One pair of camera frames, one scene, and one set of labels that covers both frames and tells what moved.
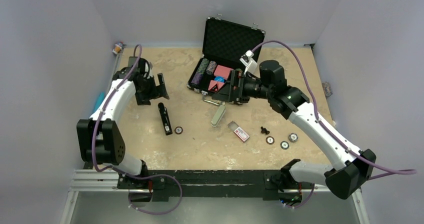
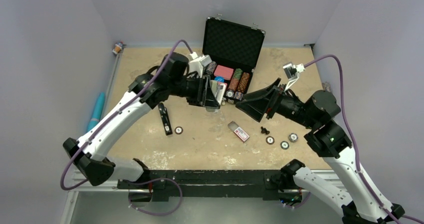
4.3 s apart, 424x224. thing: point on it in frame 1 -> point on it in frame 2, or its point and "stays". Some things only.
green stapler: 218,116 -> 218,90
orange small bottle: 117,49 stays
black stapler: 165,119 stays
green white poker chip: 284,145 stays
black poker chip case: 227,46 stays
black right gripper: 228,93 -> 255,102
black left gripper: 143,99 -> 205,96
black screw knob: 264,131 stays
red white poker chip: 270,140 stays
